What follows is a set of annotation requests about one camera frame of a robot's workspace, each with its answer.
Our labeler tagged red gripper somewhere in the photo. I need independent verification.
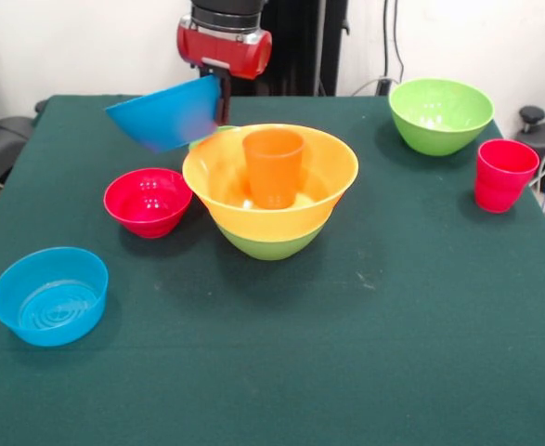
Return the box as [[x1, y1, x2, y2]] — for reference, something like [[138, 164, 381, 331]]
[[175, 14, 273, 126]]

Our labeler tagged small green plastic bowl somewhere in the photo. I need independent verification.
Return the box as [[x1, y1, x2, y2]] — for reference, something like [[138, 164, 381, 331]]
[[188, 125, 237, 152]]

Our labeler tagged large blue plastic bowl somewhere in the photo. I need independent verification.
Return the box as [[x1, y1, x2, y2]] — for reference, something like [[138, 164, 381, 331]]
[[104, 73, 222, 154]]

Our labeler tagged large orange plastic bowl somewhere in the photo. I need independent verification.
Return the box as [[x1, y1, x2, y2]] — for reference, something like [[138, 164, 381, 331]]
[[181, 123, 360, 243]]

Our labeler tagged orange plastic cup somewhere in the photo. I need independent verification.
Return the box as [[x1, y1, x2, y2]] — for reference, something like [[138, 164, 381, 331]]
[[242, 128, 307, 210]]

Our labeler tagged small pink plastic bowl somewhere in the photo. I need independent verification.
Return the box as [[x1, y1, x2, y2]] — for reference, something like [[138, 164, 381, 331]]
[[103, 167, 193, 240]]

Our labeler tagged large green plastic bowl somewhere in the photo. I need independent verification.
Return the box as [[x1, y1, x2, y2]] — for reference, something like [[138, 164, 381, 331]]
[[216, 220, 327, 261], [388, 77, 496, 157]]

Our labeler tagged small blue plastic bowl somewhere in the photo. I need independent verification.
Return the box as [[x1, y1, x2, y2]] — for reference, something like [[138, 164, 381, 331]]
[[0, 246, 110, 348]]

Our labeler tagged black chair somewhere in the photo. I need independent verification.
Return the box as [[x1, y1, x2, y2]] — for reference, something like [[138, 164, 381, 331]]
[[0, 59, 36, 187]]

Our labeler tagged red plastic cup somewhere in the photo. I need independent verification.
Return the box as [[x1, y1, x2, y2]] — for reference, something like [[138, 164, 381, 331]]
[[474, 138, 541, 215]]

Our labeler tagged dark green table cloth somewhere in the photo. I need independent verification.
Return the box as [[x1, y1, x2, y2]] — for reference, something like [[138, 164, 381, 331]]
[[0, 94, 545, 446]]

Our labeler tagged black round knob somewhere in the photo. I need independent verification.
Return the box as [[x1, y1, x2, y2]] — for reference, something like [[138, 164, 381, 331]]
[[518, 105, 545, 135]]

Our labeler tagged grey cable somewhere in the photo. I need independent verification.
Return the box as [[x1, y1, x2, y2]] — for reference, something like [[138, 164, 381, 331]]
[[350, 77, 384, 97]]

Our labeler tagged black cable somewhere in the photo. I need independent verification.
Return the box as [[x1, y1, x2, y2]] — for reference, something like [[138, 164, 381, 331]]
[[382, 0, 392, 80], [392, 0, 406, 81]]

